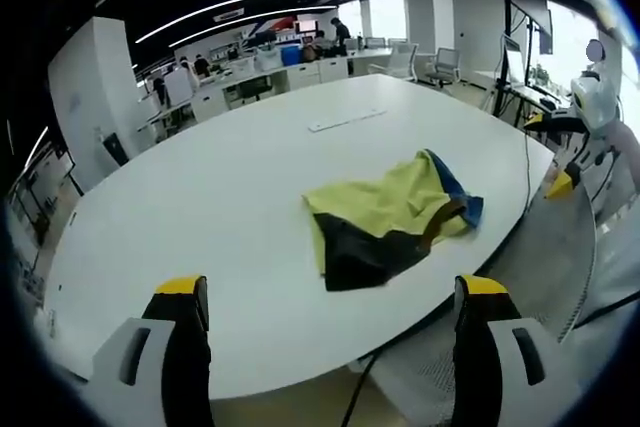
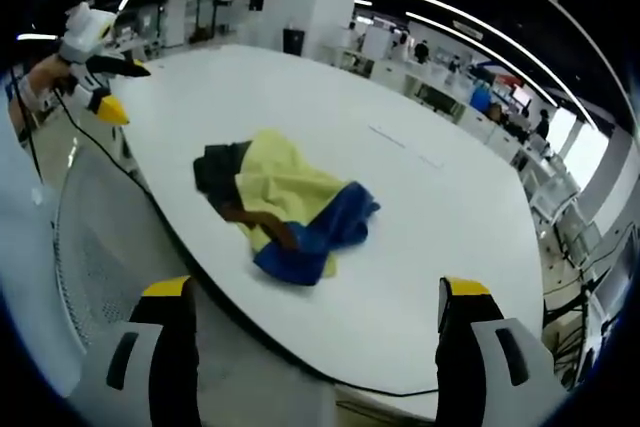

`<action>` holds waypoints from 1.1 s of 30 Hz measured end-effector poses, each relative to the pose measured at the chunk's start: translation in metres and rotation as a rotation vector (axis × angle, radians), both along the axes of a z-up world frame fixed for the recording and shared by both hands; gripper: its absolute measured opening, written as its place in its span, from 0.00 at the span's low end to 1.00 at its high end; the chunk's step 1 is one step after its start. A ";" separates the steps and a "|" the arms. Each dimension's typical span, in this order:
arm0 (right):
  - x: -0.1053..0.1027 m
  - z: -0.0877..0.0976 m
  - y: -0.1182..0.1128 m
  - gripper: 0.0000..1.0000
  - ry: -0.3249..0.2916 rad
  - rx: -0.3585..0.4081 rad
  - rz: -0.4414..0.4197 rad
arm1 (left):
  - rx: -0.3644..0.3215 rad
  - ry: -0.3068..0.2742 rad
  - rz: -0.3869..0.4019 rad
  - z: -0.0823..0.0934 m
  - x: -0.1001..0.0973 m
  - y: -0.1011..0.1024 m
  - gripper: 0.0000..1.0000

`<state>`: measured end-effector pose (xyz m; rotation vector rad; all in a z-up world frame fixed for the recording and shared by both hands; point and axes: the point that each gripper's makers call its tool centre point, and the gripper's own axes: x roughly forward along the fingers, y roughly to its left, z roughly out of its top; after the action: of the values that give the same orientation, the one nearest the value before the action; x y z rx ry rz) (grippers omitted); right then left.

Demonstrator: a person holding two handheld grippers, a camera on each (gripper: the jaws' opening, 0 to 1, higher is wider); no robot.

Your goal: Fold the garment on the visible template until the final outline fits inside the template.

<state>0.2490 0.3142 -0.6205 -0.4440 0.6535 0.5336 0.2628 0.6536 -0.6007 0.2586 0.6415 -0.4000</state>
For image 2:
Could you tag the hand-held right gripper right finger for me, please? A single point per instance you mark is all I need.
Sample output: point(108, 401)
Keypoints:
point(465, 372)

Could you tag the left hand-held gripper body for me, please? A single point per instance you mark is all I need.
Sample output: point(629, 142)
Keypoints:
point(82, 37)

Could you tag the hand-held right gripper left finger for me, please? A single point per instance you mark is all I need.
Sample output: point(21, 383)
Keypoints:
point(170, 357)

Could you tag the yellow blue black garment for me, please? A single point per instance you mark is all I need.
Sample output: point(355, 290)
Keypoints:
point(285, 187)

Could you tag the person's left hand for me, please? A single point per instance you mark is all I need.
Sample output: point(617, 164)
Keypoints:
point(50, 74)

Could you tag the tall white cabinet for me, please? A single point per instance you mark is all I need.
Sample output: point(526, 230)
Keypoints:
point(176, 19)

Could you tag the white perforated chair back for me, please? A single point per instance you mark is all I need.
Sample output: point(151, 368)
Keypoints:
point(95, 247)

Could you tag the black waste bin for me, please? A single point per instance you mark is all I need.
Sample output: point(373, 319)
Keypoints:
point(293, 42)

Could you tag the long ceiling light strip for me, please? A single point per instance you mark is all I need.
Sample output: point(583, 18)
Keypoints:
point(465, 27)
point(505, 62)

